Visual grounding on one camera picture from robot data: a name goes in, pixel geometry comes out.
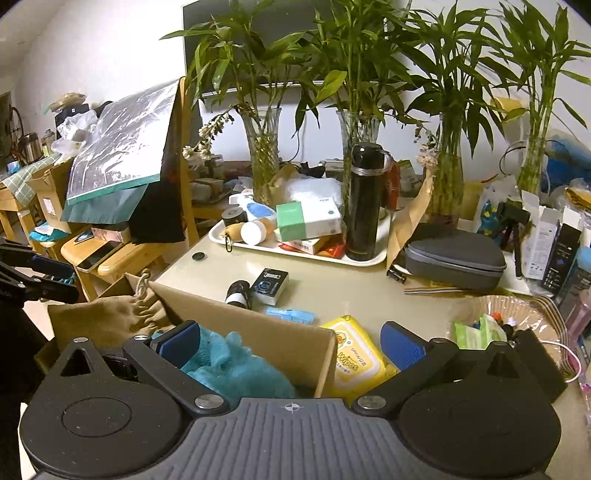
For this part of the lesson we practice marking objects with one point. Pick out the silver green mailer bag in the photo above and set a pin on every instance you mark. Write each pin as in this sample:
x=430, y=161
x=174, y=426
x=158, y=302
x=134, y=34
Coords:
x=124, y=151

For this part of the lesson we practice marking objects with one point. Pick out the right glass vase bamboo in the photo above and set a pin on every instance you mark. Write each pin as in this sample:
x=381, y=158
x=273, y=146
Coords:
x=452, y=50

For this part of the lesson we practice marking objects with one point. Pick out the white serving tray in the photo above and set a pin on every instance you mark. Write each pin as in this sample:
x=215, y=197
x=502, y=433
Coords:
x=324, y=249

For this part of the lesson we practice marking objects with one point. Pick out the yellow wet wipes pack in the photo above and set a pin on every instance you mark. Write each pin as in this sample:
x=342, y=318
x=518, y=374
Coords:
x=360, y=366

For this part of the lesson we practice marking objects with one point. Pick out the glass vase bamboo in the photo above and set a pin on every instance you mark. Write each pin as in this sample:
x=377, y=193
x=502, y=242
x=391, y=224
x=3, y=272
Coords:
x=353, y=62
x=235, y=66
x=452, y=50

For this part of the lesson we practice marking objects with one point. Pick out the green white tissue box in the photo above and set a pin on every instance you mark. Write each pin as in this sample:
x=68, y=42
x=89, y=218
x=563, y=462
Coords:
x=308, y=219

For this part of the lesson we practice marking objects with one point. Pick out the black thermos bottle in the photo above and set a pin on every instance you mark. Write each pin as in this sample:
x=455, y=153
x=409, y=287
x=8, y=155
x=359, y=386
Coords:
x=369, y=168

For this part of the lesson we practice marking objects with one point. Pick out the left glass vase bamboo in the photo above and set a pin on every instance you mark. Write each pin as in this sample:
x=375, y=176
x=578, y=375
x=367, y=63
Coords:
x=235, y=66

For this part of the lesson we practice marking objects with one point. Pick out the light blue small packet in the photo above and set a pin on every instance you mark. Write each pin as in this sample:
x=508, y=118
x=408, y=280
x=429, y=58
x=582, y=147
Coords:
x=291, y=315

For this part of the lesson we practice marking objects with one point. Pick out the brown cardboard box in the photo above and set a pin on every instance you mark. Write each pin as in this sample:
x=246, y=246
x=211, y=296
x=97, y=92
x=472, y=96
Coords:
x=305, y=354

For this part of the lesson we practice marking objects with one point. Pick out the tan drawstring cloth pouch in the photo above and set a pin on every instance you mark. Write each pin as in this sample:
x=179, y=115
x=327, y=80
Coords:
x=108, y=321

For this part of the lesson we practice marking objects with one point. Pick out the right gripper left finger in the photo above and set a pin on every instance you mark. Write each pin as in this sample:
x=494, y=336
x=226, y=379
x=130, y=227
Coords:
x=158, y=363

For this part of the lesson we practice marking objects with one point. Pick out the brown paper bag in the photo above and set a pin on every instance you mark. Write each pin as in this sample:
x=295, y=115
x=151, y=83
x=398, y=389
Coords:
x=405, y=222

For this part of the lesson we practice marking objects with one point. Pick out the white plastic bag package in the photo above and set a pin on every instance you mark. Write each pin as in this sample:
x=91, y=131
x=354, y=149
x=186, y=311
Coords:
x=311, y=188

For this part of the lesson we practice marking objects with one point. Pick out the teal bath loofah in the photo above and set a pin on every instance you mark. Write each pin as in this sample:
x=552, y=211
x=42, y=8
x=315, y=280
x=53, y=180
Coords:
x=229, y=369

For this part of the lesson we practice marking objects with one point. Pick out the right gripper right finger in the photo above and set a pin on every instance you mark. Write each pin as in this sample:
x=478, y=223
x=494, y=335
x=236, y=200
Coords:
x=420, y=362

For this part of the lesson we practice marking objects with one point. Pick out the white round jar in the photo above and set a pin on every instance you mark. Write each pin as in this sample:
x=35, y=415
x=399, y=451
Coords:
x=256, y=231

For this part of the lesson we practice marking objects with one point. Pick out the small black bottle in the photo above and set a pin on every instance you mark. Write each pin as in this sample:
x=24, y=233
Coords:
x=239, y=295

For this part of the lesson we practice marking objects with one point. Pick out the black cartoon tissue pack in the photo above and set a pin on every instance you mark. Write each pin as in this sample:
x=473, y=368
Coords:
x=269, y=286

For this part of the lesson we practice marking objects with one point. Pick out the middle glass vase bamboo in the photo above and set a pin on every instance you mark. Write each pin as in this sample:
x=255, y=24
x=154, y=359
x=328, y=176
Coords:
x=353, y=62

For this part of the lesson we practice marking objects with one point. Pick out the tan pouch with carabiner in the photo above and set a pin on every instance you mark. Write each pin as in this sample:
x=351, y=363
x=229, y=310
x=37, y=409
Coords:
x=231, y=235

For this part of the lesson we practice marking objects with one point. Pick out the woven basket with items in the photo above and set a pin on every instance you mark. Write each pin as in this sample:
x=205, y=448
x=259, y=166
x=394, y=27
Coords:
x=538, y=314

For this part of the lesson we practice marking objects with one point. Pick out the small black round speaker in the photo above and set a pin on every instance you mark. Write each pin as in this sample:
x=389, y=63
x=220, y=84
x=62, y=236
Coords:
x=233, y=215

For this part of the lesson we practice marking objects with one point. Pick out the grey zip hard case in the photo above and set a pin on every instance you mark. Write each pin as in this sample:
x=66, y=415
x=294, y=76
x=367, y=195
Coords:
x=456, y=257

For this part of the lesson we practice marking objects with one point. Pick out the white blue spray bottle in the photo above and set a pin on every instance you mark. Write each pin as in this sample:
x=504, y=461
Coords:
x=253, y=210

